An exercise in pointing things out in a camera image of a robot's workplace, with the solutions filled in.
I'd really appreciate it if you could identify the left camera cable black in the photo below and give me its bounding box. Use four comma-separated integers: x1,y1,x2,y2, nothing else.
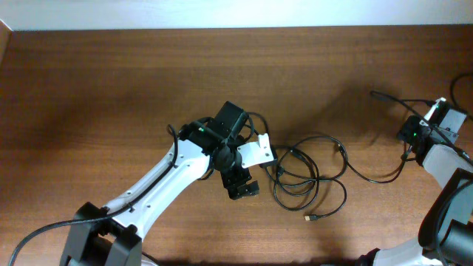
7,110,270,266

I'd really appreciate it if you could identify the black USB cable micro plug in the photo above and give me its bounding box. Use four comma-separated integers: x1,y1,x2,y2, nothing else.
264,135,412,198

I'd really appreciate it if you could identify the black USB cable gold plug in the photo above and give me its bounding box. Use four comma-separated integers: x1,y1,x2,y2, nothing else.
265,145,348,221

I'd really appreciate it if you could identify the camera cable black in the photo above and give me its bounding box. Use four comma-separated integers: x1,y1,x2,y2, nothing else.
7,110,270,266
370,72,473,266

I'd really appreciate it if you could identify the right camera cable black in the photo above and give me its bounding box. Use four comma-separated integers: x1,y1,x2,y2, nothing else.
370,72,473,266

